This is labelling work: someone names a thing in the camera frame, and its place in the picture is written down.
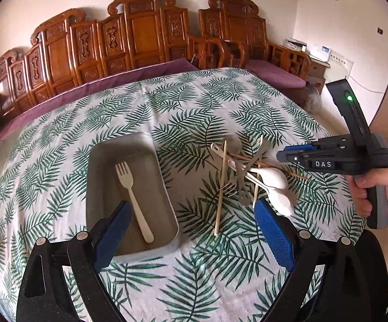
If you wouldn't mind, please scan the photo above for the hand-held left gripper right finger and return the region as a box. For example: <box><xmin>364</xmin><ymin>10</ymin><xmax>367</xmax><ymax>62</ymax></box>
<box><xmin>252</xmin><ymin>199</ymin><xmax>382</xmax><ymax>322</ymax></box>

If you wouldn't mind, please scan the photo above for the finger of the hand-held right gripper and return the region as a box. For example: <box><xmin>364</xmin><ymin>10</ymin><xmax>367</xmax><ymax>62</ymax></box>
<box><xmin>276</xmin><ymin>150</ymin><xmax>310</xmax><ymax>170</ymax></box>
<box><xmin>283</xmin><ymin>144</ymin><xmax>316</xmax><ymax>153</ymax></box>

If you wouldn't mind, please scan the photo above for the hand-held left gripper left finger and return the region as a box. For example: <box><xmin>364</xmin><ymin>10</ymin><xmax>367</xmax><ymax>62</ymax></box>
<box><xmin>16</xmin><ymin>200</ymin><xmax>134</xmax><ymax>322</ymax></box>

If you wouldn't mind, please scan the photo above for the thin bamboo chopstick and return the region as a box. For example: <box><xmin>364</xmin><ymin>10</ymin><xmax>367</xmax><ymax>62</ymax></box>
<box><xmin>226</xmin><ymin>152</ymin><xmax>311</xmax><ymax>180</ymax></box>

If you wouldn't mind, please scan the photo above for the white plastic spoon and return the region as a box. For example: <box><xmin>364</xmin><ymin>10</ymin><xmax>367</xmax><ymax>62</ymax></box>
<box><xmin>248</xmin><ymin>167</ymin><xmax>288</xmax><ymax>190</ymax></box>
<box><xmin>244</xmin><ymin>174</ymin><xmax>296</xmax><ymax>217</ymax></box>

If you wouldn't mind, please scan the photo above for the cream plastic fork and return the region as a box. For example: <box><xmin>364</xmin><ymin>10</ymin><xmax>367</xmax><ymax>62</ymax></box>
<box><xmin>115</xmin><ymin>161</ymin><xmax>155</xmax><ymax>244</ymax></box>

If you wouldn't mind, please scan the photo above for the wooden chopstick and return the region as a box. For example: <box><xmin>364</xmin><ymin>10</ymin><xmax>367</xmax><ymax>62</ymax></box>
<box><xmin>252</xmin><ymin>171</ymin><xmax>263</xmax><ymax>208</ymax></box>
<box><xmin>214</xmin><ymin>140</ymin><xmax>228</xmax><ymax>236</ymax></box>

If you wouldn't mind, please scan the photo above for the metal spoon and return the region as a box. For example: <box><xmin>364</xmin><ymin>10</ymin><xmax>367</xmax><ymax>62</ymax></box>
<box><xmin>229</xmin><ymin>135</ymin><xmax>248</xmax><ymax>182</ymax></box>

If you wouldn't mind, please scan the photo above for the grey metal tray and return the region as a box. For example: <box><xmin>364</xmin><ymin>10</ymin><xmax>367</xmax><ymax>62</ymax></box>
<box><xmin>86</xmin><ymin>131</ymin><xmax>180</xmax><ymax>265</ymax></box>

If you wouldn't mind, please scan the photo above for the cream plastic spoon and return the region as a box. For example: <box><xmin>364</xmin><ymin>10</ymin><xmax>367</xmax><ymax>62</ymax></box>
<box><xmin>211</xmin><ymin>142</ymin><xmax>238</xmax><ymax>172</ymax></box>

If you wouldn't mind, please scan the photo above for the small wooden side table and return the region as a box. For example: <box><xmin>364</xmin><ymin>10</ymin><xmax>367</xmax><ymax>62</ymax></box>
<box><xmin>305</xmin><ymin>58</ymin><xmax>330</xmax><ymax>95</ymax></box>

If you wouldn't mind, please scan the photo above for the purple armchair cushion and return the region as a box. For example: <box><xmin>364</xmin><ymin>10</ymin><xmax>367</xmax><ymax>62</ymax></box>
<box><xmin>246</xmin><ymin>60</ymin><xmax>307</xmax><ymax>88</ymax></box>

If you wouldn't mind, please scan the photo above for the white device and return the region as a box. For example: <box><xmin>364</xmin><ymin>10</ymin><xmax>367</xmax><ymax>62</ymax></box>
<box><xmin>308</xmin><ymin>44</ymin><xmax>331</xmax><ymax>62</ymax></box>

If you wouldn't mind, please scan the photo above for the black chair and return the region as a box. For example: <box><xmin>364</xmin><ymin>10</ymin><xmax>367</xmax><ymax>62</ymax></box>
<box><xmin>357</xmin><ymin>231</ymin><xmax>388</xmax><ymax>322</ymax></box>

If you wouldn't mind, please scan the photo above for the white box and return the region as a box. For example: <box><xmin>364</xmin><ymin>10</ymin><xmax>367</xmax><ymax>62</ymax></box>
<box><xmin>284</xmin><ymin>38</ymin><xmax>309</xmax><ymax>53</ymax></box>

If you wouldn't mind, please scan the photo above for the carved wooden armchair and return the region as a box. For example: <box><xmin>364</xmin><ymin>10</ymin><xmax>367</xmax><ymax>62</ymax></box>
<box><xmin>199</xmin><ymin>0</ymin><xmax>312</xmax><ymax>81</ymax></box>

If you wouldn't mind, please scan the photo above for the purple sofa cushion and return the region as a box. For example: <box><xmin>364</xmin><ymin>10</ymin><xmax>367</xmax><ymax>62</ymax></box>
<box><xmin>0</xmin><ymin>58</ymin><xmax>201</xmax><ymax>155</ymax></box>

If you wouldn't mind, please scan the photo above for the carved wooden sofa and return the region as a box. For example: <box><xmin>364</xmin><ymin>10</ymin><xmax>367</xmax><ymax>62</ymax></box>
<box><xmin>0</xmin><ymin>0</ymin><xmax>231</xmax><ymax>121</ymax></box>

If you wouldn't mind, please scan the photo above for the white cable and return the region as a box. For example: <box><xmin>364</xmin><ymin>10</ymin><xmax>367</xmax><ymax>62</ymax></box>
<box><xmin>347</xmin><ymin>76</ymin><xmax>384</xmax><ymax>93</ymax></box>

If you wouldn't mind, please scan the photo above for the white wall notice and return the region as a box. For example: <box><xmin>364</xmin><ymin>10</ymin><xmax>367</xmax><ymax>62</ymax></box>
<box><xmin>330</xmin><ymin>50</ymin><xmax>354</xmax><ymax>78</ymax></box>

